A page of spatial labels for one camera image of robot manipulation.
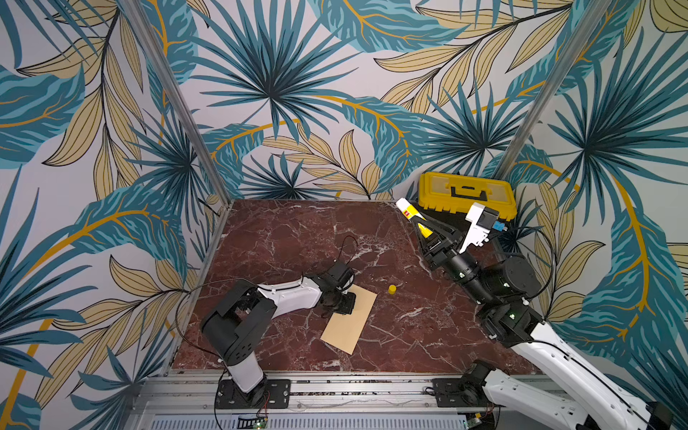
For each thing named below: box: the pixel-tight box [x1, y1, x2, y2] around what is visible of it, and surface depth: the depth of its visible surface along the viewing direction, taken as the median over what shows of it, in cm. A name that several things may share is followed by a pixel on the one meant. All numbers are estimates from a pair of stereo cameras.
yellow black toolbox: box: [417, 172, 518, 221], surface depth 103 cm
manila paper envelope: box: [319, 284, 379, 356], surface depth 87 cm
